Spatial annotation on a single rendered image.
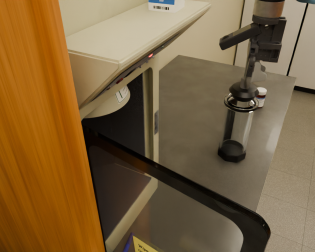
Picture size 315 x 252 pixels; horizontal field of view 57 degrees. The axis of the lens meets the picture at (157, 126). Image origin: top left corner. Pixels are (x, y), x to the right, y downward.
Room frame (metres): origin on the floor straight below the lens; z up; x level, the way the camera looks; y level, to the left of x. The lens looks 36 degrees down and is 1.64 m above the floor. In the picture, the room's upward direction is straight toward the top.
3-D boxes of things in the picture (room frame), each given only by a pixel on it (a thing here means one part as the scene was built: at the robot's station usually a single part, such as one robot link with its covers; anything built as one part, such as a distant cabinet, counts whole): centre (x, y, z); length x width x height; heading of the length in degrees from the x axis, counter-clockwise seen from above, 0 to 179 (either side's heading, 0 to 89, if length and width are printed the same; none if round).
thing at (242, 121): (0.81, -0.27, 1.06); 0.11 x 0.11 x 0.21
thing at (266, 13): (0.81, -0.29, 1.45); 0.08 x 0.08 x 0.05
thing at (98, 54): (0.48, 0.02, 1.46); 0.32 x 0.11 x 0.10; 152
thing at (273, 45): (0.80, -0.30, 1.37); 0.09 x 0.08 x 0.12; 77
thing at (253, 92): (0.81, -0.27, 1.21); 0.09 x 0.09 x 0.07
